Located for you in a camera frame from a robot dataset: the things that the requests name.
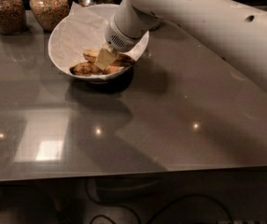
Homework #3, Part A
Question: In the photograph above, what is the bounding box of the far left grain jar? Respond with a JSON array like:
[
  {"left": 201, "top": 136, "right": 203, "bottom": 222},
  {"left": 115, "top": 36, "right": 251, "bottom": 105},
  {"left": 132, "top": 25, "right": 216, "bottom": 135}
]
[{"left": 0, "top": 0, "right": 26, "bottom": 35}]

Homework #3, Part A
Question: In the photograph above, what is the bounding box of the brown overripe banana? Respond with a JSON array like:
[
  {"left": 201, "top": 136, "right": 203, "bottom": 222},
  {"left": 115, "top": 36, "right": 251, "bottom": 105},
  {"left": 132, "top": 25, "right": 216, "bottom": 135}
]
[{"left": 70, "top": 62, "right": 103, "bottom": 77}]

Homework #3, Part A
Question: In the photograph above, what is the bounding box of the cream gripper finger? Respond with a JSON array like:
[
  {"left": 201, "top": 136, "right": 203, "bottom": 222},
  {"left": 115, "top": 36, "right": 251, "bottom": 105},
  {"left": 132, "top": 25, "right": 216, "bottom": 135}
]
[{"left": 94, "top": 47, "right": 117, "bottom": 70}]

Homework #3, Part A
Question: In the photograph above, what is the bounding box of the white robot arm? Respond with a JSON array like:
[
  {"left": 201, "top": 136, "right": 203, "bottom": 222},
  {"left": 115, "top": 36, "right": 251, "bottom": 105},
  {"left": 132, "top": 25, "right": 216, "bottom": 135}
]
[{"left": 105, "top": 0, "right": 267, "bottom": 91}]

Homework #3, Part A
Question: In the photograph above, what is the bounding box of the white bowl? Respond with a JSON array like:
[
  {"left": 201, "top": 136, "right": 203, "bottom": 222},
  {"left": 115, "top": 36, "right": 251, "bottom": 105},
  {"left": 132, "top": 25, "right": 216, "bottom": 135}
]
[{"left": 48, "top": 3, "right": 150, "bottom": 82}]

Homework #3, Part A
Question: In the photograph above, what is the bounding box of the black floor cable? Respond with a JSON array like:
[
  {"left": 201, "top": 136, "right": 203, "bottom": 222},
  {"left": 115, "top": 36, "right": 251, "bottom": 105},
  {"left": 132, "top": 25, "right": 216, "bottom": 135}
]
[{"left": 85, "top": 179, "right": 235, "bottom": 224}]

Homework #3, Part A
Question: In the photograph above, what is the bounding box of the grain jar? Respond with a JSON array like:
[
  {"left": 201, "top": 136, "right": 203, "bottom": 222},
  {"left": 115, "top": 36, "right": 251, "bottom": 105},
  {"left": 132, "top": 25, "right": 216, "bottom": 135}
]
[
  {"left": 30, "top": 0, "right": 69, "bottom": 32},
  {"left": 0, "top": 0, "right": 26, "bottom": 35}
]

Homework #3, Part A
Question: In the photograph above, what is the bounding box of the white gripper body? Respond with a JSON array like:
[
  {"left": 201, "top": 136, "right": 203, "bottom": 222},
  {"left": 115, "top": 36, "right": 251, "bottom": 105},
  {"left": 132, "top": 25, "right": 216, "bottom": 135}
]
[{"left": 105, "top": 15, "right": 149, "bottom": 52}]

